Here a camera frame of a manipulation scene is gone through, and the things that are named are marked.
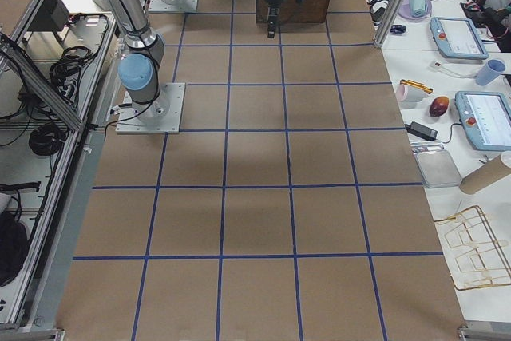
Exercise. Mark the purple plate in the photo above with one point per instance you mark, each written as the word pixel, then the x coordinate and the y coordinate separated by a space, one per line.
pixel 404 12

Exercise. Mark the teal box on plate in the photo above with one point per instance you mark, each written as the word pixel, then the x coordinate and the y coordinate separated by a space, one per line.
pixel 417 8

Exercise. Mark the pink mug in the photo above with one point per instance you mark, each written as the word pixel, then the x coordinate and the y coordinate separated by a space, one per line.
pixel 409 93

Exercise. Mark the black power adapter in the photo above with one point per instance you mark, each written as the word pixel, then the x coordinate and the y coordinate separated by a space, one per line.
pixel 421 131

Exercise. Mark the upper teach pendant tablet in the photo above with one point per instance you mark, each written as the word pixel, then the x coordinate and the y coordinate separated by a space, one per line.
pixel 457 38

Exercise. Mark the teach pendant tablet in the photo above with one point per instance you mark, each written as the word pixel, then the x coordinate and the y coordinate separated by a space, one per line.
pixel 485 117
pixel 457 38

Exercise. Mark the red mango fruit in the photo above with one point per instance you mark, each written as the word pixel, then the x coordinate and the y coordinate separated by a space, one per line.
pixel 439 106

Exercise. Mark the light blue plastic cup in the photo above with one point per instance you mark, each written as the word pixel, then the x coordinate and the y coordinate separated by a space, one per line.
pixel 492 69

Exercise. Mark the lower teach pendant tablet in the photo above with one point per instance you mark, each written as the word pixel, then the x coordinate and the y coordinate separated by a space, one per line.
pixel 485 117

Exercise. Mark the cardboard tube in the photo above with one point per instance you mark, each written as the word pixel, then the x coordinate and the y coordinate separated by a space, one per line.
pixel 489 173

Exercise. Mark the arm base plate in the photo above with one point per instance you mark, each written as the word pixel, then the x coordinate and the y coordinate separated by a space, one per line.
pixel 163 116

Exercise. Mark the gold wire rack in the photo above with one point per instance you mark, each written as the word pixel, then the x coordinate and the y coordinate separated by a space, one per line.
pixel 475 254

